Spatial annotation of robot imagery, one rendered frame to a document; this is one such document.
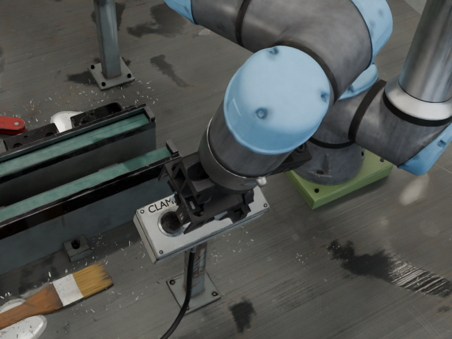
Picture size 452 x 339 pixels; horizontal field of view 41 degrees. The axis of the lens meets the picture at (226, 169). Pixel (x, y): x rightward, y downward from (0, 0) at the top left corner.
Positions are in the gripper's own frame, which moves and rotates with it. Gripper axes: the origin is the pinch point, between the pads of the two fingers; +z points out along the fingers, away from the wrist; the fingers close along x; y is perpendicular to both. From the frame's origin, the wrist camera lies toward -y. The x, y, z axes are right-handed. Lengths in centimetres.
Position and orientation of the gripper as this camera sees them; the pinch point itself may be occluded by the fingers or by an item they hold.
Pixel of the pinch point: (209, 203)
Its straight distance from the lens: 78.6
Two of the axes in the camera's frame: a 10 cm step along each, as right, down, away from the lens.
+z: -2.4, 3.2, 9.1
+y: -8.6, 3.6, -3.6
